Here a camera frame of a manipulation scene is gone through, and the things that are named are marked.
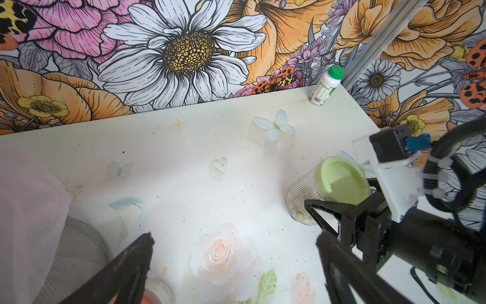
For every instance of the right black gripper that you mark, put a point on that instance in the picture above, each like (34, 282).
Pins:
(365, 226)

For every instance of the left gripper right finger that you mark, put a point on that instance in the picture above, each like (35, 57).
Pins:
(345, 273)

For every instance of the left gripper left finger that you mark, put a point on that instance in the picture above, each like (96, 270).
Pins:
(122, 280)

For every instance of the green lid peanut jar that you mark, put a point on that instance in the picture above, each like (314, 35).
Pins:
(336, 179)

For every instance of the mesh bin with pink bag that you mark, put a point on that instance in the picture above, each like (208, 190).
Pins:
(46, 255)

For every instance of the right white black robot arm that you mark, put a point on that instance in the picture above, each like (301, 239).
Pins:
(437, 247)

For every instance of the brown lid peanut jar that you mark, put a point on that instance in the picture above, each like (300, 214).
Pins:
(157, 292)

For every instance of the white bottle green cap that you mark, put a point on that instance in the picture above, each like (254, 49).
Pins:
(329, 81)

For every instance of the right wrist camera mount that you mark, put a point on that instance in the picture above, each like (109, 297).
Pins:
(391, 154)

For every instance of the right aluminium corner post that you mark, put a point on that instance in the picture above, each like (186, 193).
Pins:
(398, 19)

